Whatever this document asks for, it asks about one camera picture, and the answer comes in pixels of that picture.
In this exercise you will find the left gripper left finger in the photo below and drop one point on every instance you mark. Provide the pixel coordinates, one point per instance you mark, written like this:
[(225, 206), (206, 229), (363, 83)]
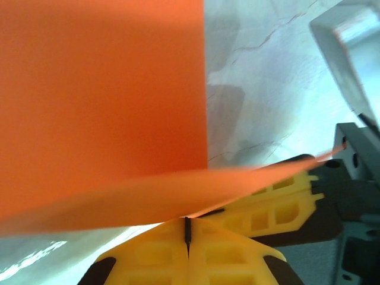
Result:
[(148, 261)]

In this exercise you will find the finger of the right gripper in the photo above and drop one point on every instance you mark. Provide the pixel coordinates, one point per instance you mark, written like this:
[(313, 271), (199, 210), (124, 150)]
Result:
[(285, 207), (301, 158)]

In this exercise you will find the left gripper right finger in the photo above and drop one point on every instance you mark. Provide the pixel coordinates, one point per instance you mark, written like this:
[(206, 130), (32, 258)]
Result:
[(231, 261)]

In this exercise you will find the orange paper sheet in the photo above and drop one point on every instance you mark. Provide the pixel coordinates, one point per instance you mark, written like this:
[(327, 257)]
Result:
[(104, 104)]

